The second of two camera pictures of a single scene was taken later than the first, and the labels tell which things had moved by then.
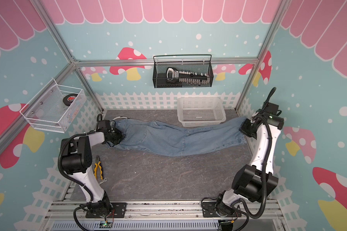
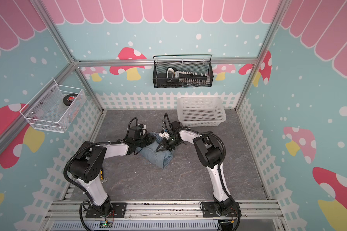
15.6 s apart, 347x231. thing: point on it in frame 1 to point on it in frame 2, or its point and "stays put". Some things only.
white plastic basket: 201,111 stays put
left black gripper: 121,134 to 140,140
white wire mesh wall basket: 54,108 stays put
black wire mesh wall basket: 180,70 stays put
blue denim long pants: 163,138 to 161,159
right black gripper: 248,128 to 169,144
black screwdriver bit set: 174,74 stays put
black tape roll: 69,98 stays put
